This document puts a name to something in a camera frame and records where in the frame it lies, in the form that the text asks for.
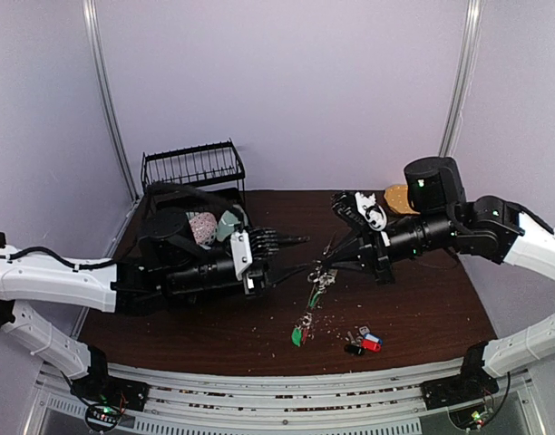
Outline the keyring with green tag keys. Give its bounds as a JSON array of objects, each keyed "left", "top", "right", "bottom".
[{"left": 290, "top": 233, "right": 337, "bottom": 347}]

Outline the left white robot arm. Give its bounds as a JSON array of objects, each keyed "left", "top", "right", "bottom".
[{"left": 0, "top": 208, "right": 308, "bottom": 402}]

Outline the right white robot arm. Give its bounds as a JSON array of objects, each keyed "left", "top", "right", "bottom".
[{"left": 320, "top": 157, "right": 555, "bottom": 284}]

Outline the yellow round plate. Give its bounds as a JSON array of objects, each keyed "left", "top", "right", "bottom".
[{"left": 384, "top": 184, "right": 418, "bottom": 215}]

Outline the key bunch with red tag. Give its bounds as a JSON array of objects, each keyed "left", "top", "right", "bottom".
[{"left": 344, "top": 325, "right": 383, "bottom": 356}]

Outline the black tray with dishes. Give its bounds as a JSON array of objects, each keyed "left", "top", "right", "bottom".
[{"left": 145, "top": 182, "right": 250, "bottom": 249}]

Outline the right round circuit board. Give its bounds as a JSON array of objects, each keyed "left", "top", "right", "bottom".
[{"left": 447, "top": 406, "right": 495, "bottom": 431}]

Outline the round circuit board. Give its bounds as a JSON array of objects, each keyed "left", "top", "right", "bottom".
[
  {"left": 447, "top": 406, "right": 495, "bottom": 431},
  {"left": 84, "top": 403, "right": 122, "bottom": 432}
]

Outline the left round circuit board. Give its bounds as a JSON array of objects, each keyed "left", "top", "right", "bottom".
[{"left": 84, "top": 403, "right": 122, "bottom": 432}]

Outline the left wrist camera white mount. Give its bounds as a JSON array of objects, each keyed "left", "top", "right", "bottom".
[{"left": 229, "top": 226, "right": 313, "bottom": 280}]

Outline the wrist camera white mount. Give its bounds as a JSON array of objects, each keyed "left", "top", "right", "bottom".
[
  {"left": 331, "top": 190, "right": 390, "bottom": 247},
  {"left": 229, "top": 226, "right": 313, "bottom": 280}
]

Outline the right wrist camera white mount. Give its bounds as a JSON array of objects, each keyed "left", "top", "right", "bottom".
[{"left": 331, "top": 190, "right": 390, "bottom": 247}]

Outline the black wire dish rack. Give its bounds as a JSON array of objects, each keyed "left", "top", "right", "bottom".
[{"left": 141, "top": 139, "right": 246, "bottom": 192}]

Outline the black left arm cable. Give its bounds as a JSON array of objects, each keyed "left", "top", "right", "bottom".
[{"left": 143, "top": 182, "right": 242, "bottom": 218}]

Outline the aluminium rail frame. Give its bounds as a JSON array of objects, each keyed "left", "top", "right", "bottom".
[{"left": 19, "top": 358, "right": 551, "bottom": 434}]

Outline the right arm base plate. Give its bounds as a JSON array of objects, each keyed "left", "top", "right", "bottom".
[{"left": 421, "top": 375, "right": 500, "bottom": 410}]

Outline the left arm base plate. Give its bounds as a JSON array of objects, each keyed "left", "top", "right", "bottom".
[{"left": 70, "top": 376, "right": 150, "bottom": 411}]

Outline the right aluminium corner post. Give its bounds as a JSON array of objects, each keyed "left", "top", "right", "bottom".
[{"left": 438, "top": 0, "right": 484, "bottom": 158}]

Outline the aluminium corner post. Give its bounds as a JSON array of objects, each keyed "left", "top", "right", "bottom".
[
  {"left": 438, "top": 0, "right": 484, "bottom": 158},
  {"left": 83, "top": 0, "right": 140, "bottom": 202}
]

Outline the left aluminium corner post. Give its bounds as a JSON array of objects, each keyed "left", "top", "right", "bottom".
[{"left": 83, "top": 0, "right": 140, "bottom": 202}]

